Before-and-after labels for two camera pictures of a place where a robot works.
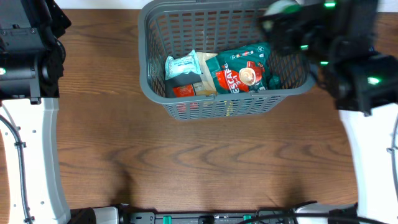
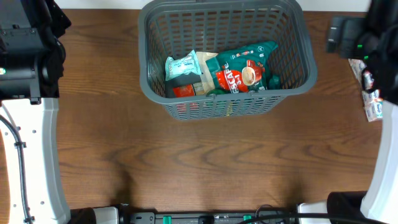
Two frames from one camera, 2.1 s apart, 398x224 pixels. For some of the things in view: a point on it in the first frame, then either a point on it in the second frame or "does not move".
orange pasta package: x=185 y=91 does not move
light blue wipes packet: x=182 y=65 does not move
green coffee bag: x=242 y=70 does not move
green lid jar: x=283 y=6 to x=217 y=91
